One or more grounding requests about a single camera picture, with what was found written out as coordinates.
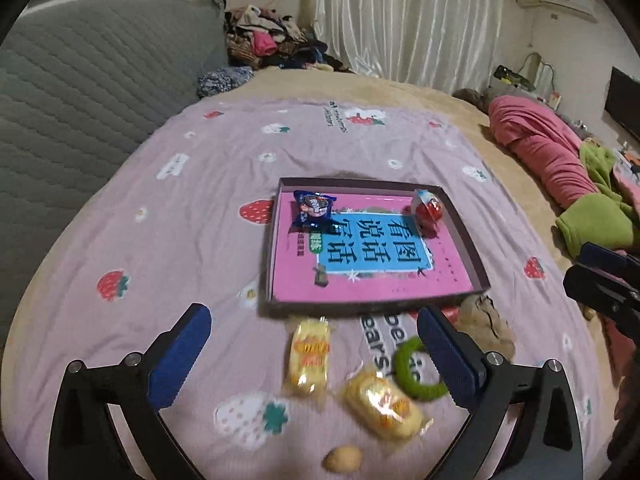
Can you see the white curtain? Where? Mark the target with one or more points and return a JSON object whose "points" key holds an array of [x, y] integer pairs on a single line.
{"points": [[400, 15]]}

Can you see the black television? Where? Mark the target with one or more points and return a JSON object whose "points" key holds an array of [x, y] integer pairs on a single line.
{"points": [[624, 100]]}

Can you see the pink strawberry print bedsheet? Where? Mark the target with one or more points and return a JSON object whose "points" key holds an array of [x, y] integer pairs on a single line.
{"points": [[190, 240]]}

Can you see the blue snack packet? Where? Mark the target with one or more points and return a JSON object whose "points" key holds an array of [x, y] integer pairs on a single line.
{"points": [[312, 210]]}

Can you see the small round beige bun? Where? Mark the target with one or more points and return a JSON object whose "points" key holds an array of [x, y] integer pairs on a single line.
{"points": [[342, 458]]}

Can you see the pink picture book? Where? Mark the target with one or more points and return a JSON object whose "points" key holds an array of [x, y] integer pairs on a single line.
{"points": [[380, 280]]}

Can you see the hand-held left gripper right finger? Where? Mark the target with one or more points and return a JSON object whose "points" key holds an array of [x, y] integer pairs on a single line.
{"points": [[447, 355]]}

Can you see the grey quilted headboard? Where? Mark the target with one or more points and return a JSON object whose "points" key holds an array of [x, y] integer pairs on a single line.
{"points": [[90, 90]]}

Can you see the yellow rice cracker packet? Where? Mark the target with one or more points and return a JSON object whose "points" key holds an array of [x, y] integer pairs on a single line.
{"points": [[310, 357], [385, 405]]}

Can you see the red jelly cup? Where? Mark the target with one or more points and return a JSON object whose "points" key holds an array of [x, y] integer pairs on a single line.
{"points": [[429, 209]]}

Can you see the brown furry cloth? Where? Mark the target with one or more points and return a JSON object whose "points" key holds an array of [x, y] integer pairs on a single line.
{"points": [[470, 97]]}

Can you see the blue patterned cloth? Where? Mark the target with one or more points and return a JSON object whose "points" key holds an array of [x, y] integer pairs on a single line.
{"points": [[222, 80]]}

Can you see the shallow grey cardboard tray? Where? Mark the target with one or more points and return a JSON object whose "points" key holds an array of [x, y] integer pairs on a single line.
{"points": [[280, 280]]}

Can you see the white air conditioner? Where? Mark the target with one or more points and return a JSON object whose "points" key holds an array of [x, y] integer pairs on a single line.
{"points": [[567, 4]]}

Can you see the pile of clothes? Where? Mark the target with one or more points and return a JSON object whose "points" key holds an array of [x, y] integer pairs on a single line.
{"points": [[270, 40]]}

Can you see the beige plush toy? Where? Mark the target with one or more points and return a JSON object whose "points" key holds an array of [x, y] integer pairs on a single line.
{"points": [[487, 325]]}

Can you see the pink garment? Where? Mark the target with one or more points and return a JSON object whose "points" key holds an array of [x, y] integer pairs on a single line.
{"points": [[540, 140]]}

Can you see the green garment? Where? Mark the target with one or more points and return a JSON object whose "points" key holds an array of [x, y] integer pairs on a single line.
{"points": [[595, 220]]}

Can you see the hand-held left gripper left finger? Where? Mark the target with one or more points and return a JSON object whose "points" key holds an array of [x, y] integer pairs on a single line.
{"points": [[182, 355]]}

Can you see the black and yellow object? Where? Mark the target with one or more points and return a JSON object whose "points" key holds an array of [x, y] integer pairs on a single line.
{"points": [[512, 77]]}

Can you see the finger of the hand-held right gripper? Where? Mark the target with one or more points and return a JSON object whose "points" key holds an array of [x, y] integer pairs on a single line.
{"points": [[610, 256], [595, 287]]}

